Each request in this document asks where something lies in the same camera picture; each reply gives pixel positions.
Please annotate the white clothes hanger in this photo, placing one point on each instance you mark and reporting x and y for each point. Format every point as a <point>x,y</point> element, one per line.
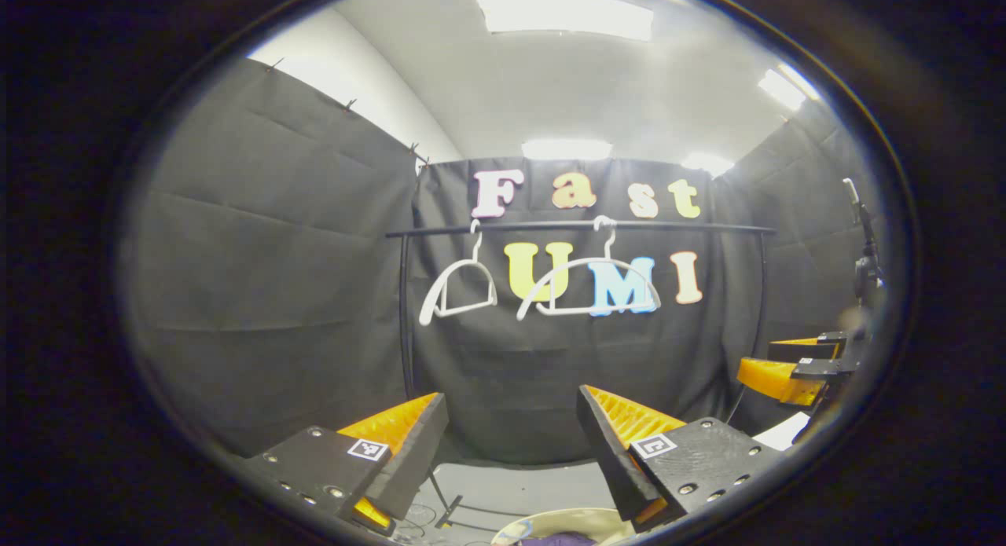
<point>550,275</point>
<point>431,298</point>

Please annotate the black tripod stand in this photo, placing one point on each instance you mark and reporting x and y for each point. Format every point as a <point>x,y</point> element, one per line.
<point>868,271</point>

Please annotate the double ceiling light panel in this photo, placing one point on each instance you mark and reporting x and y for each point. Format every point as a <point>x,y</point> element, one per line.
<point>786,89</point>

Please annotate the white sheet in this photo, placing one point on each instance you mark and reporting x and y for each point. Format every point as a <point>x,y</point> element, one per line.
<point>786,434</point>

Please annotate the purple jacket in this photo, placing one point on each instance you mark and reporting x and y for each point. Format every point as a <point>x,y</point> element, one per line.
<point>554,540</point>

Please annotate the black backdrop cloth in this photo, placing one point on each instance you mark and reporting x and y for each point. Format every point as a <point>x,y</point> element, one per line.
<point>275,294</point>

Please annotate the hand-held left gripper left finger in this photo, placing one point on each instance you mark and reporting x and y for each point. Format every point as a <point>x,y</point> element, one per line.
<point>413,467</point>

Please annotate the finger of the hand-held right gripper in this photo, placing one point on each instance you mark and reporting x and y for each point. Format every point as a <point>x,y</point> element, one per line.
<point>774,377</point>
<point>802,349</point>

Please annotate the beige laundry hamper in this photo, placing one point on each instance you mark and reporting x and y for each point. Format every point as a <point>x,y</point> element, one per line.
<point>566,521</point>

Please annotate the large ceiling light panel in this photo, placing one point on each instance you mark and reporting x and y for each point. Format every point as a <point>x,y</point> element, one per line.
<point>564,13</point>

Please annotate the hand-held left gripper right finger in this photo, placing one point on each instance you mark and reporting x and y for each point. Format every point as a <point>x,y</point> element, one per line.
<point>609,459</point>

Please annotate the long ceiling light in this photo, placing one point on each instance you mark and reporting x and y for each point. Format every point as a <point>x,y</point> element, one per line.
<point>566,150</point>

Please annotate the small ceiling light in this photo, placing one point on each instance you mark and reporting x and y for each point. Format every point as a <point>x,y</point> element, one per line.
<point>707,163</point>

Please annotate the black clothes rack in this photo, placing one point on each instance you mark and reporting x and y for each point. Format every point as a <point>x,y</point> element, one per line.
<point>684,227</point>

